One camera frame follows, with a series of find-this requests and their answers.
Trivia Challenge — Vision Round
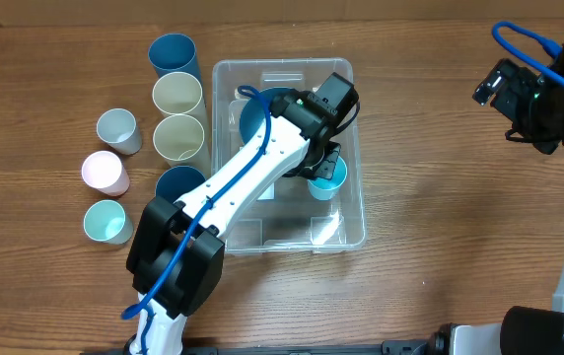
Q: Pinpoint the cream tall cup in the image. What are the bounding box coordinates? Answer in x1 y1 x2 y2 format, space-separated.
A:
153 114 211 178
152 72 209 131

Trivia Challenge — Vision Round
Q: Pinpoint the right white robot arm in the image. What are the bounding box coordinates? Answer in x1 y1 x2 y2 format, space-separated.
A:
415 59 564 354

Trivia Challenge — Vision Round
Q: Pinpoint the grey small cup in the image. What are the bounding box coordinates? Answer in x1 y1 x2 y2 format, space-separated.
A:
96 108 142 155

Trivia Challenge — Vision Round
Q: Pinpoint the blue cable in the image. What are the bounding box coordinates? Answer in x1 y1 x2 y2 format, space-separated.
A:
120 85 272 355
490 21 564 119

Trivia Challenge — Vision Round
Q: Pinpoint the near cream tall cup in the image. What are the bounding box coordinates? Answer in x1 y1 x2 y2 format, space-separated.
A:
153 114 211 178

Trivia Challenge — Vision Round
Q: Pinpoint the dark blue tall cup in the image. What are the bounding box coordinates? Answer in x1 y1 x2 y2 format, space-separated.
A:
148 34 201 82
155 166 206 203

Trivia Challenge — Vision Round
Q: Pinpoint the mint green small cup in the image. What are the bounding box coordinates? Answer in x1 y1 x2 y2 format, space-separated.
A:
83 199 134 245

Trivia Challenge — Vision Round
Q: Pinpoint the clear plastic storage container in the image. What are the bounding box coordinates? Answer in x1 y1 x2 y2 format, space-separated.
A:
211 58 367 254

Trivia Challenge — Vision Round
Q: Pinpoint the dark blue bowl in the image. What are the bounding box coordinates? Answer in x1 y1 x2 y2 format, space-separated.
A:
238 85 290 145

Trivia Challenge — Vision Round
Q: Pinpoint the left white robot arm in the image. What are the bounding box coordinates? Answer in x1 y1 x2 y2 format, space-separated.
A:
121 85 359 354

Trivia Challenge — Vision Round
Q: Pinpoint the far cream tall cup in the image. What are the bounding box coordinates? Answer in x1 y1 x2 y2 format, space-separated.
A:
152 72 209 131

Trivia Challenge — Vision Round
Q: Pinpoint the left blue cable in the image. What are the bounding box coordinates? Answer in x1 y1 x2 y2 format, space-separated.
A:
120 85 272 355

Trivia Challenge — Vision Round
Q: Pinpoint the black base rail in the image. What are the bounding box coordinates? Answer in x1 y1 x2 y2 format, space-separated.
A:
82 322 454 355

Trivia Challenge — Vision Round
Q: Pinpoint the light blue small cup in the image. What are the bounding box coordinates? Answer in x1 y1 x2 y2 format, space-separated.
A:
308 157 348 201

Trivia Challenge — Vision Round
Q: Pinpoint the white paper label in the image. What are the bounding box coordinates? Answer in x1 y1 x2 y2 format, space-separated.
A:
258 184 275 200

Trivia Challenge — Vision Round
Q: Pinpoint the far dark blue tall cup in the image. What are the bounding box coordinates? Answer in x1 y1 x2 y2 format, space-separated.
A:
148 34 201 82

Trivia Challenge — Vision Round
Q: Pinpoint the near dark blue tall cup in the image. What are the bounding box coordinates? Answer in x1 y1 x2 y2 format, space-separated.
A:
155 166 206 203

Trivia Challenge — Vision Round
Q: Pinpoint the pink small cup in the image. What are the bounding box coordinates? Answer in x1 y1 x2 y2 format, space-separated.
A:
81 151 130 196

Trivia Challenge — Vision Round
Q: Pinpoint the right blue cable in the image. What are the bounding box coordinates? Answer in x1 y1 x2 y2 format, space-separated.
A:
490 21 564 119

